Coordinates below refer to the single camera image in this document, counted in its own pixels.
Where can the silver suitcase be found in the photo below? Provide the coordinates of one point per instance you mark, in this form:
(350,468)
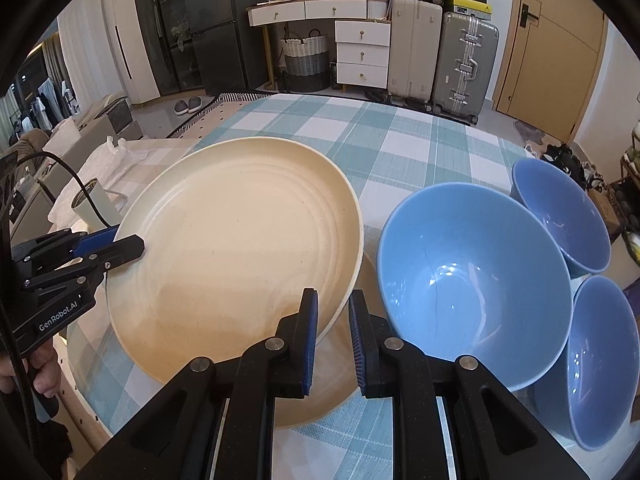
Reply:
(465,70)

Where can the white wardrobe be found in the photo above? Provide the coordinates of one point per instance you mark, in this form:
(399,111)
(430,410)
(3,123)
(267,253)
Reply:
(135,60)

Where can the black glass cabinet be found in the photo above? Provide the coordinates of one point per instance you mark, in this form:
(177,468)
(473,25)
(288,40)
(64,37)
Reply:
(160,25)

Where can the black white patterned rug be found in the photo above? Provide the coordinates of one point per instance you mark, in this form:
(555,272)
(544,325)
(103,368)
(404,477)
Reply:
(220,105)

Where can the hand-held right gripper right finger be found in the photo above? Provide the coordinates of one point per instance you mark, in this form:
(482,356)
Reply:
(360,350)

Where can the person's left hand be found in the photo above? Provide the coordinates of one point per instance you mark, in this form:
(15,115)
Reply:
(47,370)

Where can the white thermos cup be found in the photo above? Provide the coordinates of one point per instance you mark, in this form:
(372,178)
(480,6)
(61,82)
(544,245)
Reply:
(97,202)

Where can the grey door mat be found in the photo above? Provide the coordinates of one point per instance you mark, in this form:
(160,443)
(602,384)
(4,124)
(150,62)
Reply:
(530,132)

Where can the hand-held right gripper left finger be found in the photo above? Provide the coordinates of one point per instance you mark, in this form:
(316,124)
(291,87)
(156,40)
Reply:
(307,350)

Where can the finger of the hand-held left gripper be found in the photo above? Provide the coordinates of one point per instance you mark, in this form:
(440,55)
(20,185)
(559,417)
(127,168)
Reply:
(97,241)
(122,252)

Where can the grey refrigerator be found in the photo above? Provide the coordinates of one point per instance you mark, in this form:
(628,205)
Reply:
(220,35)

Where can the beige suitcase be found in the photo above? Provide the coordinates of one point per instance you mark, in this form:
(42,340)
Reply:
(415,50)

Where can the shoe rack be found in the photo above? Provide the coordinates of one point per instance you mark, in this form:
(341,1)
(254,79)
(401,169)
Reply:
(631,180)

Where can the white vanity desk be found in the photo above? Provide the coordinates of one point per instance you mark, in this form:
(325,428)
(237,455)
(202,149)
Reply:
(362,55)

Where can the wooden door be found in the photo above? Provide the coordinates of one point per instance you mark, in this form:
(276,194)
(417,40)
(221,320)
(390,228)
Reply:
(555,50)

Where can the woven laundry basket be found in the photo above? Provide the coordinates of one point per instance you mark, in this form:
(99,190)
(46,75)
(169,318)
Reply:
(305,62)

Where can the blue bowl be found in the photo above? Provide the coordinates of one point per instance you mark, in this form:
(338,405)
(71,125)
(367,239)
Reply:
(595,360)
(475,290)
(565,215)

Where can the grey slipper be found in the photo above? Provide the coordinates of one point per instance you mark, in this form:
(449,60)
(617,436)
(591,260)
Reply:
(180,106)
(195,104)

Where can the dark bottle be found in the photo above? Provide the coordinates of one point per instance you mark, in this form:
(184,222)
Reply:
(334,77)

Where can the scattered sneakers group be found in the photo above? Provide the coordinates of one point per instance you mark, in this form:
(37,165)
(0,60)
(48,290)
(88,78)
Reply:
(570,165)

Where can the brown cardboard box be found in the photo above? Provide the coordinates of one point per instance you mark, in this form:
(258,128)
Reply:
(602,207)

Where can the yellow black shoe box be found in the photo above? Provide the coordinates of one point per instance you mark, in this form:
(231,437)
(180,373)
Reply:
(470,6)

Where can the white plastic sheet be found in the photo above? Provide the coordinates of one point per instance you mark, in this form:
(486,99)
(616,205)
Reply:
(150,152)

